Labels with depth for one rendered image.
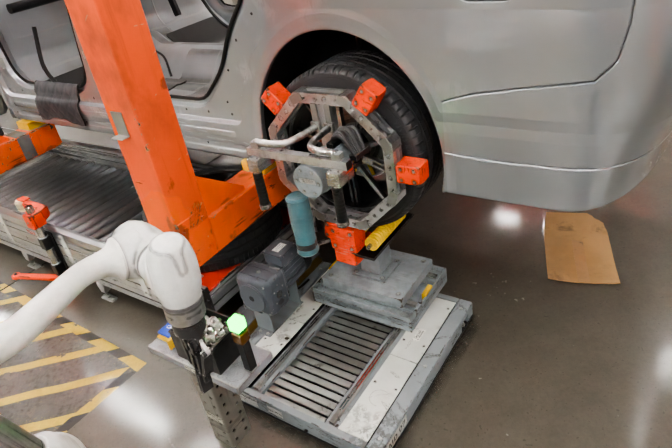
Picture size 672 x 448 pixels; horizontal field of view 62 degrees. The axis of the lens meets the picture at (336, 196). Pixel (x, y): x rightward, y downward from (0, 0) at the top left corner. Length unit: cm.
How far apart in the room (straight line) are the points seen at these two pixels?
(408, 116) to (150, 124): 87
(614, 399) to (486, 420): 46
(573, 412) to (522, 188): 85
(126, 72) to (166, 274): 89
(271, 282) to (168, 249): 112
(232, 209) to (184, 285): 112
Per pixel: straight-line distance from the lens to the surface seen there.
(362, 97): 185
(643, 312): 269
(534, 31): 166
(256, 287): 230
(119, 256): 132
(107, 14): 190
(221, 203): 230
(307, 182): 195
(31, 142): 398
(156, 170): 203
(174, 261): 120
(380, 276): 245
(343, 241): 221
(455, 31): 174
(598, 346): 251
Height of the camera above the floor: 175
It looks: 29 degrees down
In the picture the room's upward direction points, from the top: 10 degrees counter-clockwise
